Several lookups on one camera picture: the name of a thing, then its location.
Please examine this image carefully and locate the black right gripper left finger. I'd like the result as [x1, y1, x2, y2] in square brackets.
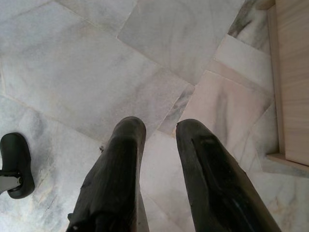
[66, 116, 152, 232]

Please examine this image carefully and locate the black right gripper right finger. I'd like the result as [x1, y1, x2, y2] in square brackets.
[175, 118, 283, 232]

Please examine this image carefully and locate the light wooden cabinet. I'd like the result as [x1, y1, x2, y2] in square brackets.
[267, 0, 309, 167]

